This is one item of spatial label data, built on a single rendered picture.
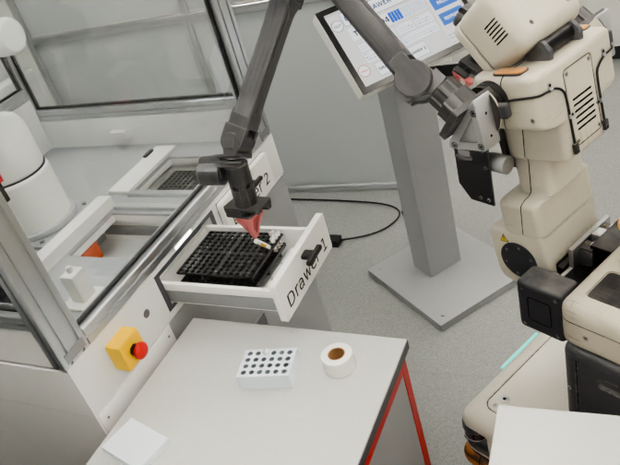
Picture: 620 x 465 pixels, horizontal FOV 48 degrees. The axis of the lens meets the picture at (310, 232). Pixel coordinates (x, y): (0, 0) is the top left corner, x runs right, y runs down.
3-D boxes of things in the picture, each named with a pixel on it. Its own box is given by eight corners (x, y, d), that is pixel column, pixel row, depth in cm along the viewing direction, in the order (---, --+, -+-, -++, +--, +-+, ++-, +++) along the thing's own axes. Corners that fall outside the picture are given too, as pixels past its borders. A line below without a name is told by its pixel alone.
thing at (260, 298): (322, 245, 178) (316, 226, 175) (282, 313, 159) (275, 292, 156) (196, 240, 196) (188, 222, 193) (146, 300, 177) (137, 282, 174)
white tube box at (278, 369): (301, 359, 156) (296, 347, 154) (292, 387, 149) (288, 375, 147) (250, 361, 160) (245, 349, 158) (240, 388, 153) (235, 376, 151)
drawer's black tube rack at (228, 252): (289, 253, 178) (282, 232, 175) (259, 297, 166) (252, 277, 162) (217, 249, 188) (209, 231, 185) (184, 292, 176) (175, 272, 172)
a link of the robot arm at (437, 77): (451, 82, 140) (456, 87, 145) (417, 50, 143) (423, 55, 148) (420, 115, 143) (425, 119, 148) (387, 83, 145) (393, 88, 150)
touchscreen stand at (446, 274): (530, 275, 274) (506, 27, 219) (442, 331, 260) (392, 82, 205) (449, 228, 313) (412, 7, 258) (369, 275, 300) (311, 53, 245)
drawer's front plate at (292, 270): (332, 246, 179) (322, 211, 173) (288, 323, 158) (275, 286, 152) (327, 246, 180) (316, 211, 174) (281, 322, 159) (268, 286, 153)
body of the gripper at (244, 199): (258, 217, 162) (251, 189, 159) (224, 214, 167) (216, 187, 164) (272, 203, 167) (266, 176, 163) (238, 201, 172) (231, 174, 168)
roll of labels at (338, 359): (336, 384, 147) (331, 370, 145) (318, 367, 152) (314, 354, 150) (362, 366, 149) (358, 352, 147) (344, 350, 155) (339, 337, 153)
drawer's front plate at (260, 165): (275, 182, 216) (266, 151, 210) (232, 237, 195) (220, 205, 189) (270, 182, 217) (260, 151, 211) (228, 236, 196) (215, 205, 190)
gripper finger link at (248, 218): (256, 245, 168) (247, 212, 163) (233, 243, 171) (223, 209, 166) (271, 231, 172) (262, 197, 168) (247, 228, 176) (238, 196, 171)
